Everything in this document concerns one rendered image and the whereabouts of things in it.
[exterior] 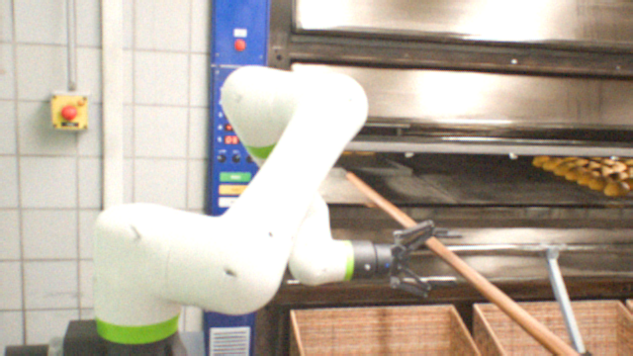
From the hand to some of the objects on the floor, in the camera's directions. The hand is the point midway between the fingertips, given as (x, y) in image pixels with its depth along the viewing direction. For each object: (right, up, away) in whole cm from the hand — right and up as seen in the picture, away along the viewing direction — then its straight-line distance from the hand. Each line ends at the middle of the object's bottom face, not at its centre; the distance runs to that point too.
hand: (451, 258), depth 167 cm
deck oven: (+8, -83, +179) cm, 197 cm away
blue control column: (-86, -82, +156) cm, 196 cm away
